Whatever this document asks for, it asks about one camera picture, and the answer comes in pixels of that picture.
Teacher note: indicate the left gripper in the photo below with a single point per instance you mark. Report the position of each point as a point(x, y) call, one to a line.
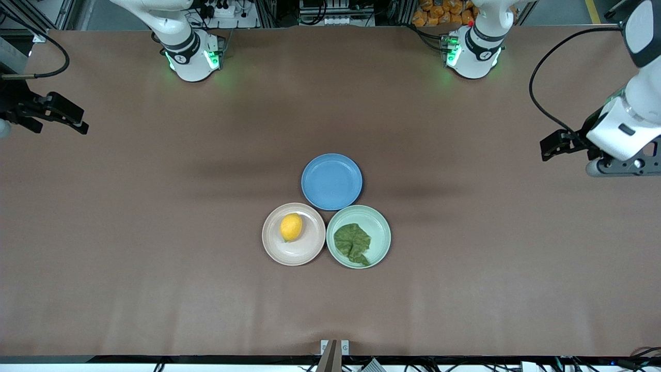
point(582, 140)

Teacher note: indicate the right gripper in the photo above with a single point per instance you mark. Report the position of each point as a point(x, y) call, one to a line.
point(14, 103)

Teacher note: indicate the green lettuce leaf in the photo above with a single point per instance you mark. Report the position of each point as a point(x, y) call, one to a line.
point(352, 243)

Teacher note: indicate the yellow lemon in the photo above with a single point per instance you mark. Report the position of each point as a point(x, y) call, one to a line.
point(291, 227)

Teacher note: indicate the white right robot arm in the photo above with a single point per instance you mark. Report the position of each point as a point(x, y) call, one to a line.
point(188, 62)

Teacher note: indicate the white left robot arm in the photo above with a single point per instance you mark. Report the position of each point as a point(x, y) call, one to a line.
point(472, 62)

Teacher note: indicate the bag of oranges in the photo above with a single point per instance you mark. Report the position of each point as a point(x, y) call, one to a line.
point(434, 13)

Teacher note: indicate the white power strip with plugs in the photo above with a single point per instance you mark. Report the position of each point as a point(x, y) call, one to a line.
point(227, 23)

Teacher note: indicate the mint green plate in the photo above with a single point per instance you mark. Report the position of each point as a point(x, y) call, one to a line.
point(379, 230)

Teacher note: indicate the blue plate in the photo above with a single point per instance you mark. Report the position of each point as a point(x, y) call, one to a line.
point(331, 182)

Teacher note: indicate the beige plate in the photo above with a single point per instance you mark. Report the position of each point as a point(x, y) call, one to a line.
point(304, 250)

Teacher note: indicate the aluminium frame profile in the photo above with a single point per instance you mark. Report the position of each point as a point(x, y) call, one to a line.
point(617, 8)
point(40, 35)

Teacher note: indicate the white metal bracket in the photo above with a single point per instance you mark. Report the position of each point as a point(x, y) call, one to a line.
point(330, 359)

